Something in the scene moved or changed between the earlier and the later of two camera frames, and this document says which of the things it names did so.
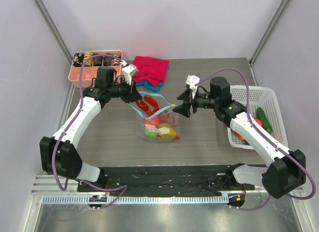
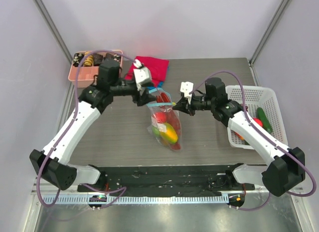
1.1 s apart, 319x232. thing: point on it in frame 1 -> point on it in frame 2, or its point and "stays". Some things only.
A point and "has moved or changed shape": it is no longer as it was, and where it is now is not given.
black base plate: [207, 180] stays
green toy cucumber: [266, 124] stays
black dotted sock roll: [115, 62] stays
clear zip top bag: [157, 119] has moved or changed shape
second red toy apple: [258, 121] stays
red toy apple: [155, 120] -> [161, 117]
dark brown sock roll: [97, 60] stays
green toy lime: [150, 134] -> [156, 131]
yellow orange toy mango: [172, 132] has moved or changed shape
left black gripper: [132, 95] -> [144, 98]
